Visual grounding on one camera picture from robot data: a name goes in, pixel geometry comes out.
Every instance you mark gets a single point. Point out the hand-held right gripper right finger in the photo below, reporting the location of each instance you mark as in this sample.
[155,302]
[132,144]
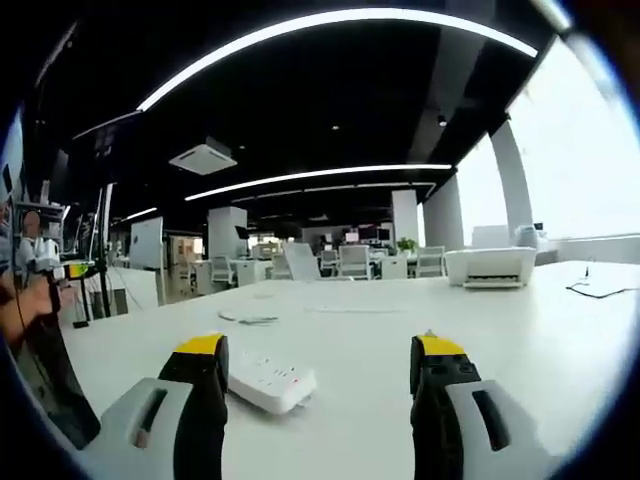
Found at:
[440,410]

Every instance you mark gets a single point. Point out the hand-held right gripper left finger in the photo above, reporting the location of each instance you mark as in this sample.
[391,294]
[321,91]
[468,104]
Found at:
[200,400]

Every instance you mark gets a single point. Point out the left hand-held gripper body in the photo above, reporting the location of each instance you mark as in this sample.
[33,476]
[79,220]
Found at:
[46,257]

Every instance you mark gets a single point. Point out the white power strip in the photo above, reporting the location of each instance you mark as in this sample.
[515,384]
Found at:
[272,385]

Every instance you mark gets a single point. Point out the long ceiling light strip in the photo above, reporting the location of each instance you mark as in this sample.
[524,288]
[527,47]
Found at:
[340,16]
[320,174]

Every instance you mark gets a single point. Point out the person's left hand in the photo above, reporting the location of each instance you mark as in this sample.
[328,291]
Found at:
[32,305]

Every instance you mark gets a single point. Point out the black tripod stand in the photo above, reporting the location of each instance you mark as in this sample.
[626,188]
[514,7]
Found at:
[105,250]

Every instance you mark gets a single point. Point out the storage shelf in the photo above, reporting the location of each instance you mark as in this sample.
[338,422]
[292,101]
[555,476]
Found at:
[42,215]

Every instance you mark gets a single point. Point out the white whiteboard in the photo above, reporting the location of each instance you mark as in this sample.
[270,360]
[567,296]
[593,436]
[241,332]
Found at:
[147,242]

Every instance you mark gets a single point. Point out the white table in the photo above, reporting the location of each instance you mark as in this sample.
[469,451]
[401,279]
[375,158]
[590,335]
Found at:
[350,360]

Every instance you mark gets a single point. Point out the white printer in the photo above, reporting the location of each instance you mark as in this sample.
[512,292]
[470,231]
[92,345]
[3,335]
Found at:
[490,262]

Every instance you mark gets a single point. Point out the green potted plant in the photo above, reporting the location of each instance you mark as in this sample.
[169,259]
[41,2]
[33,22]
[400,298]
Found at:
[406,245]

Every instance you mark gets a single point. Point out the ceiling air conditioner unit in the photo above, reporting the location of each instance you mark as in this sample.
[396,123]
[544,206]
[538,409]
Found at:
[202,157]

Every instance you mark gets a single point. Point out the group of white office chairs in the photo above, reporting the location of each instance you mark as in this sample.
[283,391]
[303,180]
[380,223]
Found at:
[350,260]

